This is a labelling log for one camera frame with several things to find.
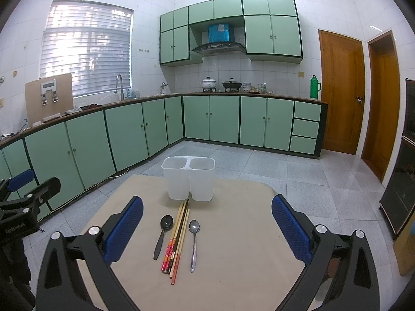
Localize black plastic spoon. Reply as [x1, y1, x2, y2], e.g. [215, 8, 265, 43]
[153, 215, 174, 260]

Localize red orange bamboo chopstick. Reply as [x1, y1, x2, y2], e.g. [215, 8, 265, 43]
[162, 199, 189, 274]

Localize plain wooden chopstick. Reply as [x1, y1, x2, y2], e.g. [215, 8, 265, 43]
[168, 207, 191, 279]

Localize silver metal spoon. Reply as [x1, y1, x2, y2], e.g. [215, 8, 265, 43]
[189, 220, 200, 273]

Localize red patterned bamboo chopstick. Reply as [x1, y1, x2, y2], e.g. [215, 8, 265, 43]
[161, 201, 186, 272]

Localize black chopstick silver band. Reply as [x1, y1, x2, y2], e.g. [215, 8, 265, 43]
[167, 199, 189, 275]

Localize red wooden chopstick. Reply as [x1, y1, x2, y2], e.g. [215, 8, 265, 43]
[171, 209, 190, 285]

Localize green lower kitchen cabinets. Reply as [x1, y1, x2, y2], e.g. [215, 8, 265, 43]
[1, 93, 328, 217]

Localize chrome kitchen faucet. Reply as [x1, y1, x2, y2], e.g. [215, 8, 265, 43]
[115, 74, 125, 101]

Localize black glass cabinet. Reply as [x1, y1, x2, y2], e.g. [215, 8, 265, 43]
[380, 78, 415, 240]

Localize white double utensil holder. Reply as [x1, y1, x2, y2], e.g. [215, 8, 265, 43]
[161, 156, 215, 202]

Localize cardboard panel with device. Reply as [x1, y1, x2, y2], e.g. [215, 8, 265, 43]
[25, 73, 74, 126]

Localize brown wooden door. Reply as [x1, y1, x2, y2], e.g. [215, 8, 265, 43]
[362, 30, 400, 181]
[319, 30, 365, 154]

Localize window with white blinds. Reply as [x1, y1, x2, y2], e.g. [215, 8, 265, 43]
[39, 0, 134, 98]

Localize white cooking pot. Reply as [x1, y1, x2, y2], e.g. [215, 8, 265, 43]
[202, 76, 217, 92]

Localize green thermos bottle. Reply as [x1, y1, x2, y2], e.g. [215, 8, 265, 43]
[309, 74, 321, 99]

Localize black wok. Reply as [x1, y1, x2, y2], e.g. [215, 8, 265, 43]
[222, 78, 242, 92]

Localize black range hood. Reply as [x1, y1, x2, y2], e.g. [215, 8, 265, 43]
[192, 41, 246, 56]

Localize blue box above hood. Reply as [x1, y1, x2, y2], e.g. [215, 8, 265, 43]
[208, 23, 234, 44]

